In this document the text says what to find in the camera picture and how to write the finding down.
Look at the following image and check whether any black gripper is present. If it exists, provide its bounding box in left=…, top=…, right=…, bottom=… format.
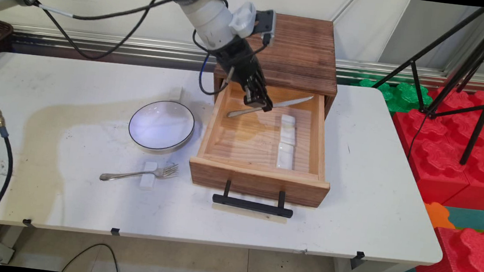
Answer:
left=203, top=34, right=279, bottom=113

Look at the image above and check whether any silver table knife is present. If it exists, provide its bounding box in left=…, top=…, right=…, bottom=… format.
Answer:
left=226, top=88, right=314, bottom=126

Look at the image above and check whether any light wooden drawer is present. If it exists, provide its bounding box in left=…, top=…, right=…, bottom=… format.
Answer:
left=186, top=76, right=340, bottom=210

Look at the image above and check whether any dark wooden cabinet box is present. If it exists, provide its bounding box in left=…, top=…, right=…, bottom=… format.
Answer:
left=211, top=6, right=345, bottom=119

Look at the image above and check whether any white plate with black rim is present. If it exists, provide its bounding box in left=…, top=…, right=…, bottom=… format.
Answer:
left=126, top=97, right=197, bottom=156

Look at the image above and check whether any silver fork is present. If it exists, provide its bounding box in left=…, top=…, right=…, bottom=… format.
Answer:
left=99, top=156, right=180, bottom=188

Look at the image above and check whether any large red foam block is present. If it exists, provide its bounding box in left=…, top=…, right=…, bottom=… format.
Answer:
left=385, top=83, right=484, bottom=211

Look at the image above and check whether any orange foam piece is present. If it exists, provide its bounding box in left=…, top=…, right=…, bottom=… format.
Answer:
left=423, top=202, right=458, bottom=231

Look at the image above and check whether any teal foam mat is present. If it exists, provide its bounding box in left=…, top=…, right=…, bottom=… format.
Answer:
left=444, top=207, right=484, bottom=232

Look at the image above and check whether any blue black gripper cable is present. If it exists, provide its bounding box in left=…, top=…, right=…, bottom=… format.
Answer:
left=187, top=28, right=240, bottom=98

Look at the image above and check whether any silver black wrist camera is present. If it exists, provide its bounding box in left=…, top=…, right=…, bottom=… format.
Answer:
left=253, top=9, right=278, bottom=46

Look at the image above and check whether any black drawer handle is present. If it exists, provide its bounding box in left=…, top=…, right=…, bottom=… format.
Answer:
left=211, top=179, right=297, bottom=219

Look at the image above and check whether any aluminium wall rail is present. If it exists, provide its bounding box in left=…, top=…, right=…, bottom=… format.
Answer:
left=9, top=24, right=484, bottom=99

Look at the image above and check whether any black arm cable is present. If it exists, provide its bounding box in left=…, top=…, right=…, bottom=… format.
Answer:
left=0, top=0, right=230, bottom=73

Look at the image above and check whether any black floor cable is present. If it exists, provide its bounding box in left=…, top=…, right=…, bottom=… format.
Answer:
left=61, top=238, right=124, bottom=272

